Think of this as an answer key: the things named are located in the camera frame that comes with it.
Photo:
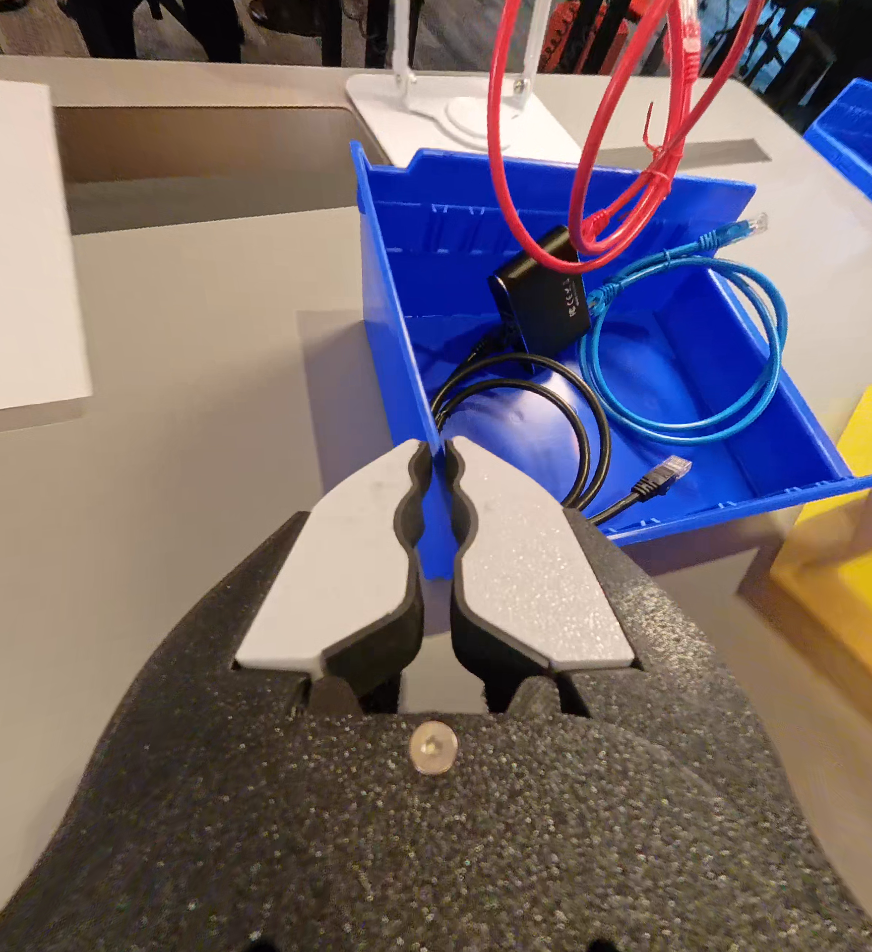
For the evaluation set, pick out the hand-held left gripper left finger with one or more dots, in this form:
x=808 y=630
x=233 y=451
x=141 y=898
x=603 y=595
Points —
x=332 y=573

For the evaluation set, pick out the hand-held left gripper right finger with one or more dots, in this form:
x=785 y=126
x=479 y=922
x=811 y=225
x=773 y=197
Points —
x=533 y=580

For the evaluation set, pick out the black ethernet hub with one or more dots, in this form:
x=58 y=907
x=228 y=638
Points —
x=543 y=305

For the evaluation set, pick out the yellow storage bin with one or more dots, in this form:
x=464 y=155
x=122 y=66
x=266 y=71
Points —
x=868 y=506

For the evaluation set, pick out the white stand base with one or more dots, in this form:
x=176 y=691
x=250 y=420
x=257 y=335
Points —
x=421 y=119

